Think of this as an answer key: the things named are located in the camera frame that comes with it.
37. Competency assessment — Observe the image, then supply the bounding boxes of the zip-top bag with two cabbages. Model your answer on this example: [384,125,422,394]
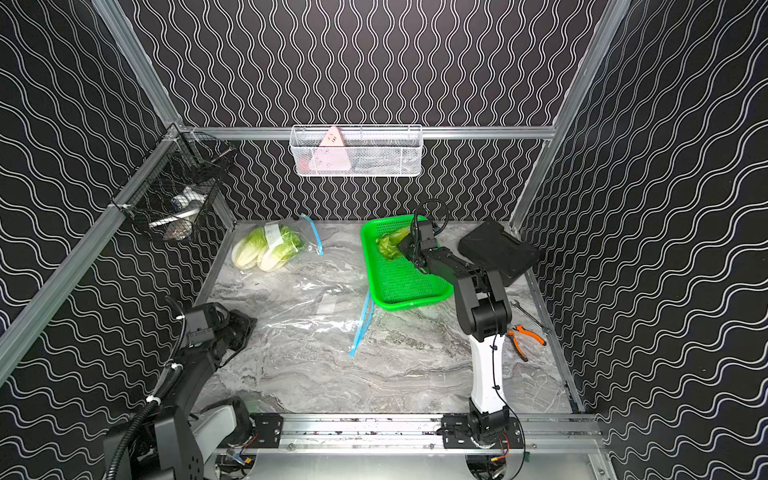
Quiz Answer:
[230,215,324,273]

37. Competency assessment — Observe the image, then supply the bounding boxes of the zip-top bag blue seal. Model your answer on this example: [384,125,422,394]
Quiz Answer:
[239,281,376,370]

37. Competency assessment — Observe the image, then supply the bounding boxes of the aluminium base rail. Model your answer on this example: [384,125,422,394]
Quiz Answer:
[119,411,607,457]

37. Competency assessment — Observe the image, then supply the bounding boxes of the green plastic basket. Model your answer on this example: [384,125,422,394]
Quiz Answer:
[360,214,453,311]

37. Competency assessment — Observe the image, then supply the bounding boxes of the black tool case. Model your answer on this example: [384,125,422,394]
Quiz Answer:
[458,220,539,287]

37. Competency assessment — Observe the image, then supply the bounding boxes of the pale chinese cabbage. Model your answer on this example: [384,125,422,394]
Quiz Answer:
[257,223,304,272]
[231,227,268,270]

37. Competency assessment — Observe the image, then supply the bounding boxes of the green chinese cabbage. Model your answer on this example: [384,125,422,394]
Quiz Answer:
[376,227,410,261]

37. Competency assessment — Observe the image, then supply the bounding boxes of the pink triangular card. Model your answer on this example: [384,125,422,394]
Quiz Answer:
[309,126,352,173]

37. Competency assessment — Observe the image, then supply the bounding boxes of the silver wrench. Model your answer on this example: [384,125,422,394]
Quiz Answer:
[510,299,550,332]

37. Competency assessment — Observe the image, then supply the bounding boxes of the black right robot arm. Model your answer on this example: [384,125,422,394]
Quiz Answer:
[399,215,512,446]

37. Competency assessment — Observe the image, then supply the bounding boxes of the white wire wall basket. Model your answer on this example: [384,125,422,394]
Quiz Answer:
[289,124,424,177]

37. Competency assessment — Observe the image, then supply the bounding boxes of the orange handled pliers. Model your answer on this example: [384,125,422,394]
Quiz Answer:
[506,325,548,362]

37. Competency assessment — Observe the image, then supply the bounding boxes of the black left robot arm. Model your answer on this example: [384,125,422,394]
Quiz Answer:
[103,302,257,479]

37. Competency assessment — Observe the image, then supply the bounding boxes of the items in black basket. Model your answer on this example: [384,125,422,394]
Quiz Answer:
[148,186,207,240]

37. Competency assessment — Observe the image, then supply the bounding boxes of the black wire corner basket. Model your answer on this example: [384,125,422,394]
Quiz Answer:
[117,131,236,242]

